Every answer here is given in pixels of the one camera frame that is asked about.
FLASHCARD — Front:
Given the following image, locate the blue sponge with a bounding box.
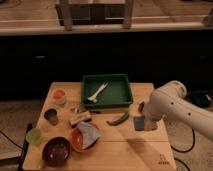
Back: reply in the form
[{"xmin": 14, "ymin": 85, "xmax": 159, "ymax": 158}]
[{"xmin": 133, "ymin": 116, "xmax": 145, "ymax": 131}]

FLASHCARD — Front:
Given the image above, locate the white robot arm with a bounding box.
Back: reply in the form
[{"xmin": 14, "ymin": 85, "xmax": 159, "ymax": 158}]
[{"xmin": 142, "ymin": 80, "xmax": 213, "ymax": 141}]

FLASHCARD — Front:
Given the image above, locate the green plastic tray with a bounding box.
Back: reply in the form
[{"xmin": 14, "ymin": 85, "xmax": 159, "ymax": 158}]
[{"xmin": 81, "ymin": 74, "xmax": 133, "ymax": 109}]

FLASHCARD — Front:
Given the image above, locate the grey blue cloth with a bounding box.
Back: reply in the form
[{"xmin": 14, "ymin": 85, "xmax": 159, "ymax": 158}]
[{"xmin": 77, "ymin": 122, "xmax": 101, "ymax": 149}]

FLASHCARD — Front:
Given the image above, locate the orange bowl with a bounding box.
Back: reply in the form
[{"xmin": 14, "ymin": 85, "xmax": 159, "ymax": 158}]
[{"xmin": 70, "ymin": 127, "xmax": 100, "ymax": 153}]

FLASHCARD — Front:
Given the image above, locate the orange topped white cup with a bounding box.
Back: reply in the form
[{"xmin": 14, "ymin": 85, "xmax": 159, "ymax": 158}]
[{"xmin": 52, "ymin": 90, "xmax": 66, "ymax": 105}]

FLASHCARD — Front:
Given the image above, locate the dark maroon bowl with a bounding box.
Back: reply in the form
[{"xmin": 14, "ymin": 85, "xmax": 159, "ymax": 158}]
[{"xmin": 42, "ymin": 137, "xmax": 70, "ymax": 167}]

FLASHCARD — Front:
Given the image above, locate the dark grey cup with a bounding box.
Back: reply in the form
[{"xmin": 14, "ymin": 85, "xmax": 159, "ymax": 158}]
[{"xmin": 44, "ymin": 108, "xmax": 58, "ymax": 126}]

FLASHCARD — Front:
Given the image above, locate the light green cup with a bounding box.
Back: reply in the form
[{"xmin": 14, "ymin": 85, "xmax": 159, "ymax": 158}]
[{"xmin": 26, "ymin": 128, "xmax": 42, "ymax": 145}]

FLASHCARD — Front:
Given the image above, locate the black cable right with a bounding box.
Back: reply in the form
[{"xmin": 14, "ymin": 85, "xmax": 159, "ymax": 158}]
[{"xmin": 170, "ymin": 128, "xmax": 196, "ymax": 154}]

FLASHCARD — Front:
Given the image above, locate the black cable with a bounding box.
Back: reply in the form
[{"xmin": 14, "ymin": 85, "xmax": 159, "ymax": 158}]
[
  {"xmin": 170, "ymin": 128, "xmax": 196, "ymax": 154},
  {"xmin": 0, "ymin": 130, "xmax": 24, "ymax": 151}
]

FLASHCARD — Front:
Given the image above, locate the wooden chair frame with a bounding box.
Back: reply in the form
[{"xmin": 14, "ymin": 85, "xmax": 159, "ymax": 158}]
[{"xmin": 55, "ymin": 0, "xmax": 134, "ymax": 31}]

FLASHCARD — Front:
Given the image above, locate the black cable left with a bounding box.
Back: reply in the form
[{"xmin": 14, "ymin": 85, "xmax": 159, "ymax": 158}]
[{"xmin": 0, "ymin": 130, "xmax": 24, "ymax": 151}]

